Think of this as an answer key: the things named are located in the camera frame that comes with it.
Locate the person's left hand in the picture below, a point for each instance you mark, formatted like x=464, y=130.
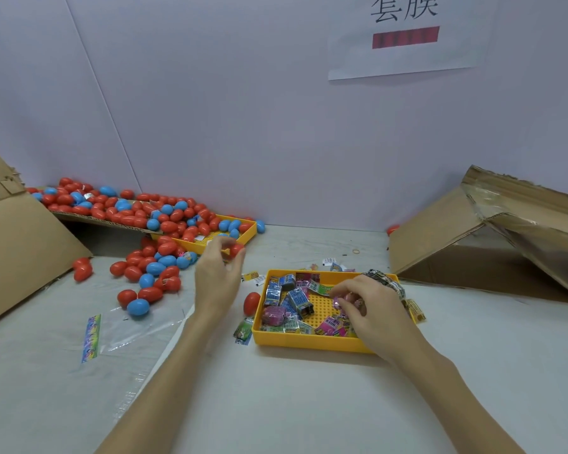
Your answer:
x=216, y=279

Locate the person's right hand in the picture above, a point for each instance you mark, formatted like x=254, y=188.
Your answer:
x=383, y=321

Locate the yellow label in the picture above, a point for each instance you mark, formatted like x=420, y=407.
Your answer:
x=416, y=310

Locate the single red plastic egg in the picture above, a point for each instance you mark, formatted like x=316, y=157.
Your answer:
x=237, y=249

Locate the pile of plastic eggs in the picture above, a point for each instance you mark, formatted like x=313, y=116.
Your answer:
x=142, y=217

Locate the person's left forearm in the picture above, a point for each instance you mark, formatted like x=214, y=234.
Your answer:
x=161, y=383

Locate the yellow tray under eggs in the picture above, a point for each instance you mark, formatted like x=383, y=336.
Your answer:
x=248, y=231

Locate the yellow plastic tray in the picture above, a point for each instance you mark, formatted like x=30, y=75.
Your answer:
x=303, y=343

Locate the clear bag with coloured label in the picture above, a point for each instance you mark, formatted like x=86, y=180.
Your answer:
x=137, y=334

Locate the torn flattened cardboard box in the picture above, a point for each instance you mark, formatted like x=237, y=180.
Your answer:
x=431, y=231

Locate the brown cardboard sheet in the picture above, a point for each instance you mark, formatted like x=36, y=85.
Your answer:
x=95, y=220

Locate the tall brown cardboard box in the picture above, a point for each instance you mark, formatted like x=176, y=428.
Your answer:
x=19, y=255

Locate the white paper sign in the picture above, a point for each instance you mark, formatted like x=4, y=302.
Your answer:
x=416, y=52

